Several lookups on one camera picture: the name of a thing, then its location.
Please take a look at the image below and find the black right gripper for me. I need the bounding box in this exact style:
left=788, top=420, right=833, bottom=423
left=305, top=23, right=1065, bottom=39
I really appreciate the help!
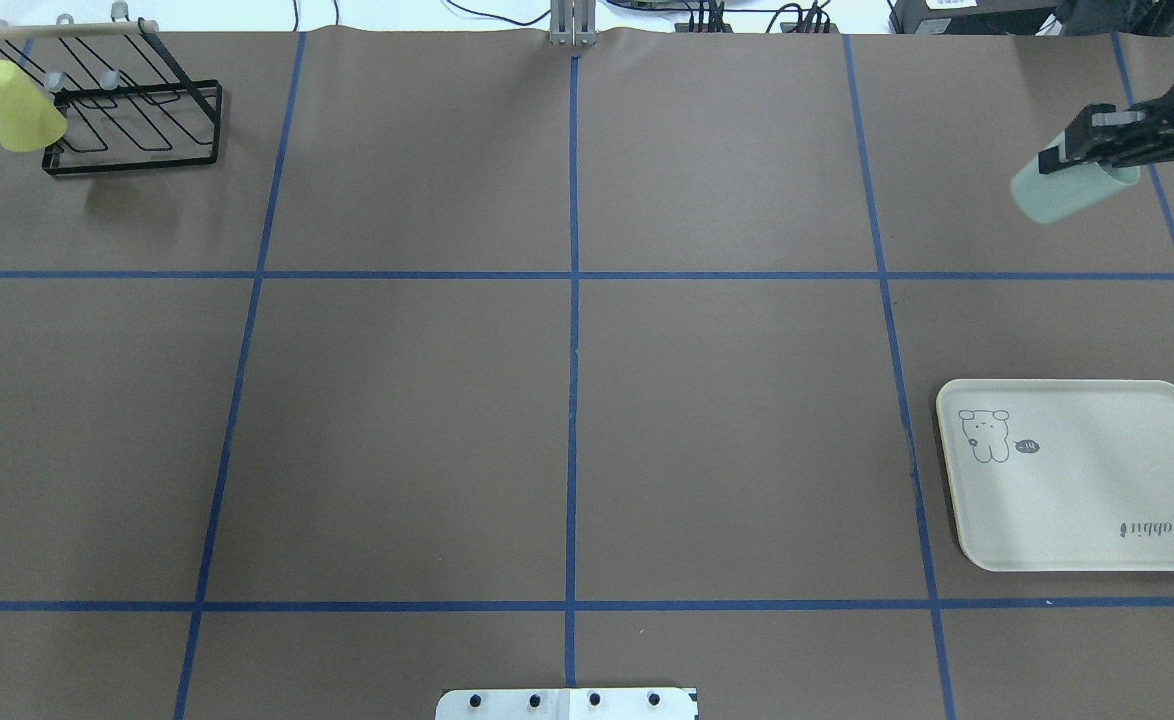
left=1038, top=82, right=1174, bottom=176

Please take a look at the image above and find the green plastic cup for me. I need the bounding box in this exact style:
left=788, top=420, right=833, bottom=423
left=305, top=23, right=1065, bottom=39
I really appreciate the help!
left=1008, top=159, right=1143, bottom=226

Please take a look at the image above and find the yellow plastic cup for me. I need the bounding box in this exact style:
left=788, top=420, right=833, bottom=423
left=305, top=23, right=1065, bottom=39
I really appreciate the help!
left=0, top=59, right=69, bottom=152

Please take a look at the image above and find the cream rabbit print tray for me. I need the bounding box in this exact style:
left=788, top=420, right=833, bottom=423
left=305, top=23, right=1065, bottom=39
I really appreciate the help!
left=935, top=379, right=1174, bottom=571

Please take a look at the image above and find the black device on desk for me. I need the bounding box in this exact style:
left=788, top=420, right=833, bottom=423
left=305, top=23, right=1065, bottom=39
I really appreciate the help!
left=888, top=1, right=1058, bottom=36

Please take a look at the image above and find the black wire cup rack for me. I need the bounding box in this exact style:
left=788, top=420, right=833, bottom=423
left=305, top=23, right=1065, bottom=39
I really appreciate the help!
left=0, top=1, right=223, bottom=177

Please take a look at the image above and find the grey aluminium post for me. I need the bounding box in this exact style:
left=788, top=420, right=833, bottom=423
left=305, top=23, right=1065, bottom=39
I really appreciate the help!
left=549, top=0, right=599, bottom=49

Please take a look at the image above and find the white metal base plate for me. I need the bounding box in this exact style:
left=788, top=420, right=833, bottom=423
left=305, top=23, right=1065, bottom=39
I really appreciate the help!
left=433, top=687, right=700, bottom=719

